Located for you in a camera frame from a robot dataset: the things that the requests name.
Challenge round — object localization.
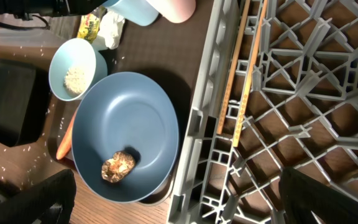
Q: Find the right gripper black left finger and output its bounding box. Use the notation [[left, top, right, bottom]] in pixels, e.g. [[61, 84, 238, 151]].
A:
[[0, 169, 76, 224]]

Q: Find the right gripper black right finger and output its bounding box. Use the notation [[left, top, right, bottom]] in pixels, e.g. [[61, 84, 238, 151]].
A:
[[279, 167, 358, 224]]

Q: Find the yellow snack wrapper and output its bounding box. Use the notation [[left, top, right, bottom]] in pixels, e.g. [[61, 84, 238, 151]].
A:
[[76, 6, 106, 43]]

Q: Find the light blue cup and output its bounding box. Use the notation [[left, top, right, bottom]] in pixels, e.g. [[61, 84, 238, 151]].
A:
[[103, 0, 159, 26]]

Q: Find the pink cup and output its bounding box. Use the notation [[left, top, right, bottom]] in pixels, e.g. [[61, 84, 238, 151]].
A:
[[147, 0, 196, 24]]

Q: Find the grey dishwasher rack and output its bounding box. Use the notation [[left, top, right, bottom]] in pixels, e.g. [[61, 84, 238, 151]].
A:
[[167, 1, 358, 223]]

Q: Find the black waste bin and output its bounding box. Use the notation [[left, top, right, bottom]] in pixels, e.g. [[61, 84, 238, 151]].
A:
[[0, 58, 50, 147]]

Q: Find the orange carrot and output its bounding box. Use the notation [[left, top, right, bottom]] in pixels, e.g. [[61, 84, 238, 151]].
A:
[[56, 111, 77, 160]]

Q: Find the dark blue plate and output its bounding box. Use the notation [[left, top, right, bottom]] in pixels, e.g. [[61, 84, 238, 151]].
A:
[[71, 72, 180, 203]]

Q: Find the light blue rice bowl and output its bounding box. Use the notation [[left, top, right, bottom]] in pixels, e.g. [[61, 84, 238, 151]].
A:
[[48, 38, 108, 101]]

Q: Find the clear plastic bin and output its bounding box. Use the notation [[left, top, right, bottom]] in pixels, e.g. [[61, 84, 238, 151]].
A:
[[0, 29, 66, 61]]

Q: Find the wooden chopstick left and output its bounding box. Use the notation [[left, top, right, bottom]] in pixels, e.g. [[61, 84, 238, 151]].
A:
[[216, 0, 251, 134]]

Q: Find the wooden chopstick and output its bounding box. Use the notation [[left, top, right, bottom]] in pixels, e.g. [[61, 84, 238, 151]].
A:
[[232, 0, 268, 147], [216, 0, 251, 134]]

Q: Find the crumpled white tissue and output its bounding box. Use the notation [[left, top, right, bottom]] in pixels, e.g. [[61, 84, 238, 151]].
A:
[[91, 11, 126, 50]]

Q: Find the wooden chopstick right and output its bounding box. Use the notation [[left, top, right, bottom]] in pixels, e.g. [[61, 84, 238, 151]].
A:
[[232, 0, 268, 147]]

